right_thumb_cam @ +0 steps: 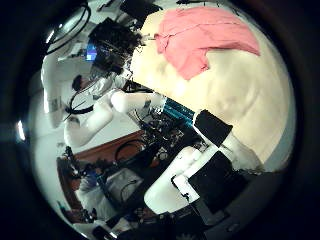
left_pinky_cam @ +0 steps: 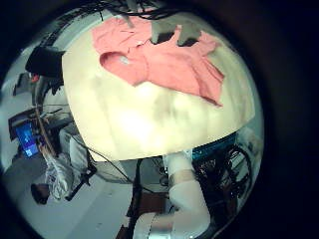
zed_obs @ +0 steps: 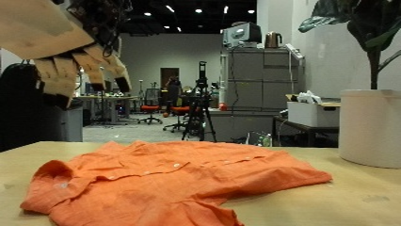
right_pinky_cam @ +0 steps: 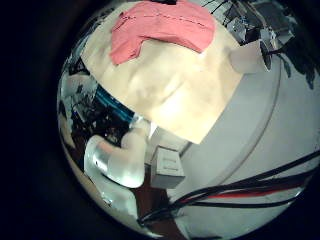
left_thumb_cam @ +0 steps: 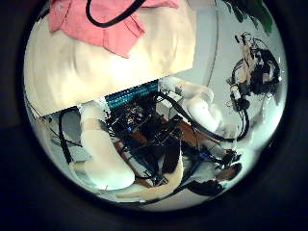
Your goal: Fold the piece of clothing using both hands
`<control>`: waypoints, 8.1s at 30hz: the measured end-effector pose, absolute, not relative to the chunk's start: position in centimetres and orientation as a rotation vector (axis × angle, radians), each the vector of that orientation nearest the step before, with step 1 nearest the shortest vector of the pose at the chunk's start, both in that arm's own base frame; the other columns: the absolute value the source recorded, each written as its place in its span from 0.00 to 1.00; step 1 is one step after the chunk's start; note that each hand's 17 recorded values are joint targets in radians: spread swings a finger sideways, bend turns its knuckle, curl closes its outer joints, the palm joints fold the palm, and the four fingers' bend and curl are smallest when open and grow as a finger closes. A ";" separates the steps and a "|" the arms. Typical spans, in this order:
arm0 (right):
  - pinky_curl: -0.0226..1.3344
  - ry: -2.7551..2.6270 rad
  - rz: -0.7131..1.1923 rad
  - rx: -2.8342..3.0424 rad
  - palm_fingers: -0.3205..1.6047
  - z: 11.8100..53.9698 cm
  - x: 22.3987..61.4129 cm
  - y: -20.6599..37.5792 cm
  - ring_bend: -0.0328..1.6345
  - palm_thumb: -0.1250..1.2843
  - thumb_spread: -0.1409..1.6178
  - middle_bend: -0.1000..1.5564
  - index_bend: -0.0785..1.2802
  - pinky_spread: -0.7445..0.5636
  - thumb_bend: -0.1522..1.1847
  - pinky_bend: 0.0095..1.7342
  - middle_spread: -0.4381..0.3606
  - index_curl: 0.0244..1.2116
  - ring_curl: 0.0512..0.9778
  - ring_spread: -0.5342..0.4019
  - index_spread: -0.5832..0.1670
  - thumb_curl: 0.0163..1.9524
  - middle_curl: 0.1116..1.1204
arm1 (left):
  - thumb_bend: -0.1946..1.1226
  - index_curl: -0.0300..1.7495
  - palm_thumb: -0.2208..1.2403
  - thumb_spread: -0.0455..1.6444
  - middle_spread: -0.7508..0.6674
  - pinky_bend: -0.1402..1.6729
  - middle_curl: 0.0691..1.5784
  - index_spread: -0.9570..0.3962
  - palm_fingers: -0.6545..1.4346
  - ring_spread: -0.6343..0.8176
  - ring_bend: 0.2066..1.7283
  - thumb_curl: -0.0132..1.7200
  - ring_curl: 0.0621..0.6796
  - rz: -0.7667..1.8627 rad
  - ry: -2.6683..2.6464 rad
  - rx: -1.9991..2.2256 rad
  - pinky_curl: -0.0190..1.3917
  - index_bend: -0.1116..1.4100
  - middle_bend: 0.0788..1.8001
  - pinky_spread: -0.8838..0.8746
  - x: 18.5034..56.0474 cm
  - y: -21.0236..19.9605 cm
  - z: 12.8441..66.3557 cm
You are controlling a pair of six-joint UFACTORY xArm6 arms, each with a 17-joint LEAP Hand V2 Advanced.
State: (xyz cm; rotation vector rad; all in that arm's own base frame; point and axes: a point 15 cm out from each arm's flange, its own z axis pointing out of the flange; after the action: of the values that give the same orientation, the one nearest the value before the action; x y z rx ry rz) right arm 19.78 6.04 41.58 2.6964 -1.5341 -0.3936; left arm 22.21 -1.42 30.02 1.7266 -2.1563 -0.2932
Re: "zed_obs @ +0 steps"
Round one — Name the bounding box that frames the orange button shirt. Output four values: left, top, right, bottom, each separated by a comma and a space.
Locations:
19, 139, 335, 226

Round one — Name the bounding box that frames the orange seat office chair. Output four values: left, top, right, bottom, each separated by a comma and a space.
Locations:
162, 93, 192, 133
138, 88, 164, 125

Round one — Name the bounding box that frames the low grey cabinet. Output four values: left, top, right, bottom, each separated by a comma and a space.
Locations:
205, 107, 289, 143

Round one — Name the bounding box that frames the person in dark clothes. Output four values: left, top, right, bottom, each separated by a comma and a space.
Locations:
164, 75, 183, 114

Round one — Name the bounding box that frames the brown door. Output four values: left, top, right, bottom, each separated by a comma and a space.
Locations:
159, 67, 180, 90

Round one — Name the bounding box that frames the tall grey filing cabinet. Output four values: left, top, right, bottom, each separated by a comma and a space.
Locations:
221, 46, 307, 112

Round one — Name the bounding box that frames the long office desk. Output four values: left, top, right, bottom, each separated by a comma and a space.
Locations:
76, 94, 139, 125

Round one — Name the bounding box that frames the dark side table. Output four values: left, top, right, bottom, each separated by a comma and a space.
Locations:
273, 116, 341, 148

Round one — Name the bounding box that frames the white plastic bag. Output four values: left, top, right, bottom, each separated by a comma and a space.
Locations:
296, 89, 324, 105

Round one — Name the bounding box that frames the white storage box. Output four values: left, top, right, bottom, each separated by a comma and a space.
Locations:
285, 101, 341, 128

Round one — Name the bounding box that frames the grey box device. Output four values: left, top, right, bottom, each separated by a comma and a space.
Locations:
221, 22, 264, 48

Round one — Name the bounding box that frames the copper kettle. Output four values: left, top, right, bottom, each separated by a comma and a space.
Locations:
264, 31, 285, 49

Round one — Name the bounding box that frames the white power strip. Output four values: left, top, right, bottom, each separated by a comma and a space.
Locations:
285, 42, 307, 60

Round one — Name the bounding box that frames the grey waste bin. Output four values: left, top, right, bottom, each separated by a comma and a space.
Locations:
62, 99, 86, 143

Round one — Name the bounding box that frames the white round plant pot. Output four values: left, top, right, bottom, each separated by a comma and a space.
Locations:
337, 89, 401, 170

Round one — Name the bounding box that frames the black office chair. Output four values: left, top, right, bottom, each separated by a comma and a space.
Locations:
0, 61, 67, 153

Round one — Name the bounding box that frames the large-leaf green plant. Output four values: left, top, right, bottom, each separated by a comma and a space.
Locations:
297, 0, 401, 91

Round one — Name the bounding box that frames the black camera tripod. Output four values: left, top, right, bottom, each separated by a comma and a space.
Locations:
180, 60, 219, 143

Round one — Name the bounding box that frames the black hand cable bundle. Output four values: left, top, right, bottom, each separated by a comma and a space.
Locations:
67, 0, 135, 58

